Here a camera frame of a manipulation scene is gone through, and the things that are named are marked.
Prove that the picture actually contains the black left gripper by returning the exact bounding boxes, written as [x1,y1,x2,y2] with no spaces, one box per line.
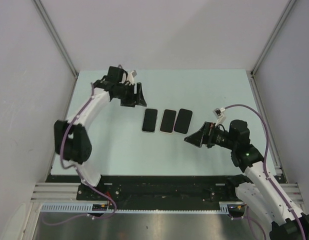
[114,82,147,108]

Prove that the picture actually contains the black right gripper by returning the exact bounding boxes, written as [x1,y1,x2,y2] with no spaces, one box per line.
[184,121,237,150]

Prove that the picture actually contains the clear magsafe phone case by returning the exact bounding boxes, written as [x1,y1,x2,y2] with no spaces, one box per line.
[141,108,159,134]

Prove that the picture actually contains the black phone case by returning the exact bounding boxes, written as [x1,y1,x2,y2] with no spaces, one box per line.
[173,108,194,134]

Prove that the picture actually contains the black smartphone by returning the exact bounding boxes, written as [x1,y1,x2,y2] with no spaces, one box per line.
[160,109,177,133]

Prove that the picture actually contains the beige ring phone case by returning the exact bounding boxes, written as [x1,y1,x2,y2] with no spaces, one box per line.
[159,109,177,134]

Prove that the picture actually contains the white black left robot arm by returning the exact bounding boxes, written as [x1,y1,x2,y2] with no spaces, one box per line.
[53,65,147,200]

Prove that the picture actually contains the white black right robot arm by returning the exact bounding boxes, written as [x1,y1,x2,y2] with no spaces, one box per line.
[184,119,309,240]

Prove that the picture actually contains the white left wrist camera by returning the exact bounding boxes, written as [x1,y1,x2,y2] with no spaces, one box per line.
[121,70,137,86]

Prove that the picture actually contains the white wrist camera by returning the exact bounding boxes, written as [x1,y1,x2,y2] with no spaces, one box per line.
[213,107,227,126]
[121,70,137,86]

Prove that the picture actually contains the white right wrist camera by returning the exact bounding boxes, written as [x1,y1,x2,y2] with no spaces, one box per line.
[213,107,227,126]

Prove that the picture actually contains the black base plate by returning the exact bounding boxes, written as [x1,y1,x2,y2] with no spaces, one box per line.
[46,174,250,208]

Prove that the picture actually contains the grey slotted cable duct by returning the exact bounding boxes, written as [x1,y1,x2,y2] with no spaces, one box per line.
[40,201,245,215]

